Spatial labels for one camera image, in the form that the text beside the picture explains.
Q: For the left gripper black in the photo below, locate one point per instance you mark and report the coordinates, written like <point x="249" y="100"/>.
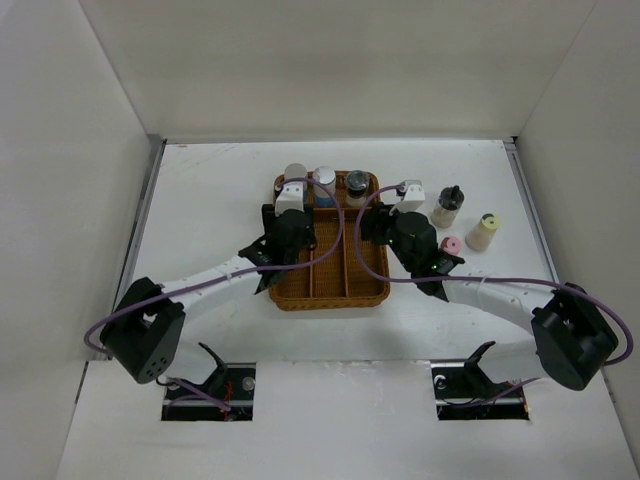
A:
<point x="270" y="216"/>

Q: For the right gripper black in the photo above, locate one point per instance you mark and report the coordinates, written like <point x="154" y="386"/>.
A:
<point x="377" y="215"/>

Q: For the dark-lid spice grinder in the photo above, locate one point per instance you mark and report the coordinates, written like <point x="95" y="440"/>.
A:
<point x="357" y="185"/>

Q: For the silver-lid jar blue label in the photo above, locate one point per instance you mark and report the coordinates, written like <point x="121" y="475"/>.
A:
<point x="324" y="187"/>
<point x="295" y="173"/>

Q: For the black-cap bottle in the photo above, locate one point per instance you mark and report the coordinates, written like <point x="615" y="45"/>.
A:
<point x="448" y="206"/>

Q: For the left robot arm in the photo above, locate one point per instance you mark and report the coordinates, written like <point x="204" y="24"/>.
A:
<point x="147" y="337"/>

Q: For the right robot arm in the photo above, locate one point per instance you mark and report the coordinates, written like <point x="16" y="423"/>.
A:
<point x="569" y="339"/>

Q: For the brown wicker divided tray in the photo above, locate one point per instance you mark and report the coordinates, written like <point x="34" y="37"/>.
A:
<point x="339" y="281"/>

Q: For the pink-cap bottle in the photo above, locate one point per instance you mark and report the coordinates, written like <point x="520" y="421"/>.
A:
<point x="451" y="245"/>

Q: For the yellow-cap bottle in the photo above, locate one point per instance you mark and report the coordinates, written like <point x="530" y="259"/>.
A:
<point x="482" y="234"/>

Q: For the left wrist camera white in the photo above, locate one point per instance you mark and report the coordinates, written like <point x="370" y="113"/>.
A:
<point x="289" y="196"/>

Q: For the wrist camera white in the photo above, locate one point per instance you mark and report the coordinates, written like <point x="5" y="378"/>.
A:
<point x="289" y="196"/>
<point x="411" y="196"/>

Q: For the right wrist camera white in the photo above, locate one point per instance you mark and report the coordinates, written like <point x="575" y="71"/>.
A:
<point x="411" y="196"/>

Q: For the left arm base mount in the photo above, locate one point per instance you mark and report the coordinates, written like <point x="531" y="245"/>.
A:
<point x="226" y="395"/>

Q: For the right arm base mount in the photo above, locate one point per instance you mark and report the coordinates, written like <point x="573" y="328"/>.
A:
<point x="463" y="392"/>

